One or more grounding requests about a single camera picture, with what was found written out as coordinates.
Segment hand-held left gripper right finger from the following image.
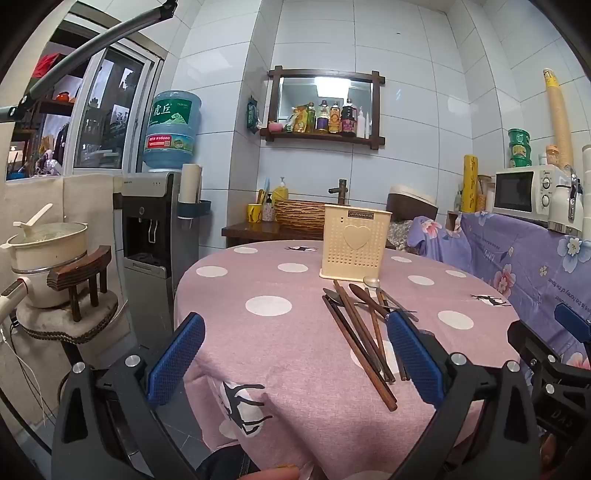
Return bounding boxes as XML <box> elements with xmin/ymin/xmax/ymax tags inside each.
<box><xmin>385</xmin><ymin>310</ymin><xmax>541</xmax><ymax>480</ymax></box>

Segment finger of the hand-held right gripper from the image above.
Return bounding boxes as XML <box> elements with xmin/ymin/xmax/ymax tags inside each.
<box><xmin>555</xmin><ymin>303</ymin><xmax>591</xmax><ymax>346</ymax></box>
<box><xmin>507</xmin><ymin>319</ymin><xmax>580</xmax><ymax>372</ymax></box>

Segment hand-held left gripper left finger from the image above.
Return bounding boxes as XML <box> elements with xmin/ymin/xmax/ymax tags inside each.
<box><xmin>52</xmin><ymin>313</ymin><xmax>206</xmax><ymax>480</ymax></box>

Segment dark spoon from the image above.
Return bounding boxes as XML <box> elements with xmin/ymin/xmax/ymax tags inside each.
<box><xmin>322</xmin><ymin>288</ymin><xmax>370</xmax><ymax>312</ymax></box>
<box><xmin>348</xmin><ymin>283</ymin><xmax>394</xmax><ymax>320</ymax></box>

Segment metal spoon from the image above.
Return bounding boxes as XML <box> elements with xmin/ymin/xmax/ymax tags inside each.
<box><xmin>363</xmin><ymin>275</ymin><xmax>420</xmax><ymax>322</ymax></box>

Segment cream plastic utensil holder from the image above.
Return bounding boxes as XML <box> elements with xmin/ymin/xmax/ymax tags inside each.
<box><xmin>320</xmin><ymin>204</ymin><xmax>393</xmax><ymax>281</ymax></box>

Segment person's left hand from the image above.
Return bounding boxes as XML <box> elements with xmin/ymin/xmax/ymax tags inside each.
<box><xmin>250</xmin><ymin>465</ymin><xmax>302</xmax><ymax>480</ymax></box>

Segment purple floral cloth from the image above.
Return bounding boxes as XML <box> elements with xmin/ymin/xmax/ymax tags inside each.
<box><xmin>406</xmin><ymin>210</ymin><xmax>591</xmax><ymax>371</ymax></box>

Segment pink polka dot tablecloth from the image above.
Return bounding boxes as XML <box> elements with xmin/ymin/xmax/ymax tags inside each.
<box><xmin>174</xmin><ymin>240</ymin><xmax>522</xmax><ymax>480</ymax></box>

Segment white kettle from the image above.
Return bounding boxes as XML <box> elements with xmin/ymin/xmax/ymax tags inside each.
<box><xmin>551</xmin><ymin>173</ymin><xmax>585</xmax><ymax>232</ymax></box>

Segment person's leg in jeans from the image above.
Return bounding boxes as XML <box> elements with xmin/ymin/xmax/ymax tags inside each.
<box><xmin>196</xmin><ymin>445</ymin><xmax>260</xmax><ymax>480</ymax></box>

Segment beige chair cushion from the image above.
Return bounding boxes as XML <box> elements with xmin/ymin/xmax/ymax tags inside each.
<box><xmin>16</xmin><ymin>292</ymin><xmax>119</xmax><ymax>345</ymax></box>

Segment wooden chair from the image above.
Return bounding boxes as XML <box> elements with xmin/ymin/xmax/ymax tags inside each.
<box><xmin>46</xmin><ymin>246</ymin><xmax>114</xmax><ymax>324</ymax></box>

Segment white microwave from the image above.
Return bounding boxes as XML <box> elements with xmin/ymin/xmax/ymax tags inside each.
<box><xmin>492</xmin><ymin>166</ymin><xmax>574</xmax><ymax>228</ymax></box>

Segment dark wooden vanity table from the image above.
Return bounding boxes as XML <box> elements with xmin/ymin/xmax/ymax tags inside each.
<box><xmin>221</xmin><ymin>222</ymin><xmax>326</xmax><ymax>248</ymax></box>

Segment blue cup holder tray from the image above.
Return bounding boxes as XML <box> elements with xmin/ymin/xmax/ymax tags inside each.
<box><xmin>177</xmin><ymin>199</ymin><xmax>213</xmax><ymax>219</ymax></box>

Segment grey water dispenser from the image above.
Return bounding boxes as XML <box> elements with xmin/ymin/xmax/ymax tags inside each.
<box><xmin>113</xmin><ymin>172</ymin><xmax>200</xmax><ymax>320</ymax></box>

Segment glass jar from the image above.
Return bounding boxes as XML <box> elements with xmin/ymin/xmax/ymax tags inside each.
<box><xmin>478</xmin><ymin>174</ymin><xmax>495</xmax><ymax>211</ymax></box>

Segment brown and white rice cooker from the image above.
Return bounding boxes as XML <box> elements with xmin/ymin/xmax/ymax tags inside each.
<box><xmin>386</xmin><ymin>185</ymin><xmax>438</xmax><ymax>223</ymax></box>

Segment cream cooking pot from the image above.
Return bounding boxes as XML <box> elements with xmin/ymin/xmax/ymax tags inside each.
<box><xmin>0</xmin><ymin>222</ymin><xmax>89</xmax><ymax>309</ymax></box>

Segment paper towel roll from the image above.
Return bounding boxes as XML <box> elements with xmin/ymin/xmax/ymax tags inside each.
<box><xmin>179</xmin><ymin>163</ymin><xmax>203</xmax><ymax>204</ymax></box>

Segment green noodle cups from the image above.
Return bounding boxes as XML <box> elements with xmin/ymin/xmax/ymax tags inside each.
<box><xmin>508</xmin><ymin>128</ymin><xmax>532</xmax><ymax>168</ymax></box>

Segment woven basket sink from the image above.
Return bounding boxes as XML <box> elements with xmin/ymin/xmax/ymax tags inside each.
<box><xmin>273</xmin><ymin>199</ymin><xmax>343</xmax><ymax>232</ymax></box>

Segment bronze faucet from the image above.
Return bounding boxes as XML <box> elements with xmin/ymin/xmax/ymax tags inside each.
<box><xmin>328</xmin><ymin>179</ymin><xmax>352</xmax><ymax>206</ymax></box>

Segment tall paper cup stack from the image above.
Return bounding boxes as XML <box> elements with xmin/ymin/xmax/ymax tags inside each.
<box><xmin>542</xmin><ymin>68</ymin><xmax>576</xmax><ymax>169</ymax></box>

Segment white ladle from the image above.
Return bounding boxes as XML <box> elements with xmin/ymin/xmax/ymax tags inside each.
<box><xmin>13</xmin><ymin>203</ymin><xmax>54</xmax><ymax>230</ymax></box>

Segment blue water bottle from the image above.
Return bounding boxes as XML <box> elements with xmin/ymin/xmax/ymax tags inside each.
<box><xmin>142</xmin><ymin>90</ymin><xmax>203</xmax><ymax>173</ymax></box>

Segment dark soy sauce bottle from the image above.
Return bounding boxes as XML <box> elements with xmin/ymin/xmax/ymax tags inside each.
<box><xmin>341</xmin><ymin>98</ymin><xmax>356</xmax><ymax>136</ymax></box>

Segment aluminium framed window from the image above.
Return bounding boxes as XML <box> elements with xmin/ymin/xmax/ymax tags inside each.
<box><xmin>73</xmin><ymin>44</ymin><xmax>165</xmax><ymax>174</ymax></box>

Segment yellow seasoning packet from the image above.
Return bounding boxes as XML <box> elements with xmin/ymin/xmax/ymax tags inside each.
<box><xmin>285</xmin><ymin>105</ymin><xmax>309</xmax><ymax>134</ymax></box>

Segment wooden framed mirror shelf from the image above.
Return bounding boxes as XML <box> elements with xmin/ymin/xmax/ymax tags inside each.
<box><xmin>260</xmin><ymin>65</ymin><xmax>386</xmax><ymax>149</ymax></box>

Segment black curved pole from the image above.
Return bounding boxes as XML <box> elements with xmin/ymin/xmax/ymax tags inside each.
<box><xmin>0</xmin><ymin>0</ymin><xmax>179</xmax><ymax>126</ymax></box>

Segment white cable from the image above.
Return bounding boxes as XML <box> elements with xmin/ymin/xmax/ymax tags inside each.
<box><xmin>0</xmin><ymin>322</ymin><xmax>52</xmax><ymax>431</ymax></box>

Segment cream pot handle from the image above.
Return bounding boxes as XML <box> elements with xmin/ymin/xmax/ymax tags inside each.
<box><xmin>0</xmin><ymin>278</ymin><xmax>29</xmax><ymax>320</ymax></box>

